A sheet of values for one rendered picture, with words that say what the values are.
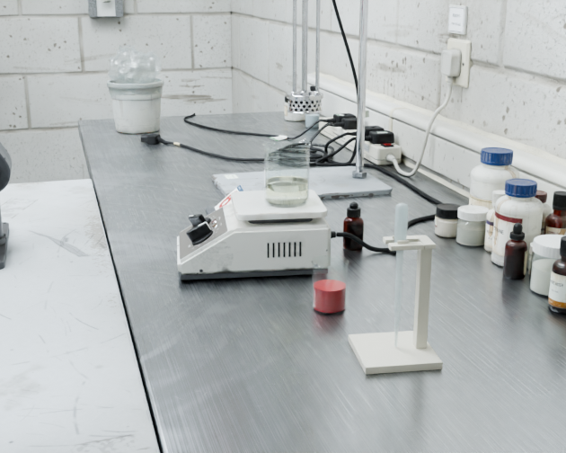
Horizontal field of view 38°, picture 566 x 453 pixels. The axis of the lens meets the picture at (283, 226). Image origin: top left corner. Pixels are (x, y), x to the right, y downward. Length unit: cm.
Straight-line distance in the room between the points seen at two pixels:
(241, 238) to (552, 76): 57
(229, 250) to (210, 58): 252
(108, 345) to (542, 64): 82
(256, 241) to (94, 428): 40
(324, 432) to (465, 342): 24
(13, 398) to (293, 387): 26
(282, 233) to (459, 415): 39
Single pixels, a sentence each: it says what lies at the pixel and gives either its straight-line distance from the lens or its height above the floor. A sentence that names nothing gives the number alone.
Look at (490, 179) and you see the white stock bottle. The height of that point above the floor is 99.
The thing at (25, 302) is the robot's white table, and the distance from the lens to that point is 106.
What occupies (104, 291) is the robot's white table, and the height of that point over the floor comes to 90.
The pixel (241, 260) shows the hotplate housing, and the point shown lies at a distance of 107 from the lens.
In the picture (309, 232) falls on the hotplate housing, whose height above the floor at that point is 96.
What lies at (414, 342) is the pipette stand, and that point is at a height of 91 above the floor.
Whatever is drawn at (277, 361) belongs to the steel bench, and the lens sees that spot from 87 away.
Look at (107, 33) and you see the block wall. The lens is 349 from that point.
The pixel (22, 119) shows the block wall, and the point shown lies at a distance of 351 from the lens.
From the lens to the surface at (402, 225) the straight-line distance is 83.
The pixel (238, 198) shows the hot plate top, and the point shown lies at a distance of 114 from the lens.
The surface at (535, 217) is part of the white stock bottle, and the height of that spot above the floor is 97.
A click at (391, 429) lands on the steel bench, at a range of 76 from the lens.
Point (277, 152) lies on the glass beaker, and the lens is 107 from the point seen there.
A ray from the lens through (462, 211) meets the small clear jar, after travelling 123.
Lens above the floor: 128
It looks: 17 degrees down
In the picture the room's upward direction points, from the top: straight up
